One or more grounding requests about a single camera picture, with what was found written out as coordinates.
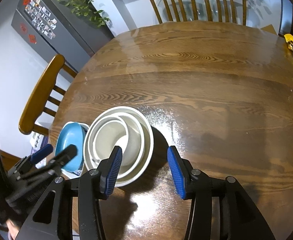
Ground small patterned square plate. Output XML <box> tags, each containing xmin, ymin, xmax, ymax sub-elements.
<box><xmin>61</xmin><ymin>122</ymin><xmax>91</xmax><ymax>178</ymax></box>

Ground white ceramic ramekin cup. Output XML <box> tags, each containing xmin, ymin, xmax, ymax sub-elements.
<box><xmin>92</xmin><ymin>116</ymin><xmax>128</xmax><ymax>161</ymax></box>

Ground small white bowl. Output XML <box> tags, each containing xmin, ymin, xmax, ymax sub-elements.
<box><xmin>83</xmin><ymin>112</ymin><xmax>145</xmax><ymax>179</ymax></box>

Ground large white bowl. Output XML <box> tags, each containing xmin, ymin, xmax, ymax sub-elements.
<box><xmin>93</xmin><ymin>106</ymin><xmax>154</xmax><ymax>187</ymax></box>

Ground person left hand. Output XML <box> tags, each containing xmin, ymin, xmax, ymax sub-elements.
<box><xmin>6</xmin><ymin>219</ymin><xmax>20</xmax><ymax>240</ymax></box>

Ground wooden chair at left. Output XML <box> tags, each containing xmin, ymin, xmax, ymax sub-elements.
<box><xmin>18</xmin><ymin>54</ymin><xmax>77</xmax><ymax>137</ymax></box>

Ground grey refrigerator with magnets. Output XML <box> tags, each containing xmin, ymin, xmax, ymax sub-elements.
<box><xmin>11</xmin><ymin>0</ymin><xmax>114</xmax><ymax>72</ymax></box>

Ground hanging green vine plant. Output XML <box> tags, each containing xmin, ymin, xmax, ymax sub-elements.
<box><xmin>57</xmin><ymin>0</ymin><xmax>110</xmax><ymax>28</ymax></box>

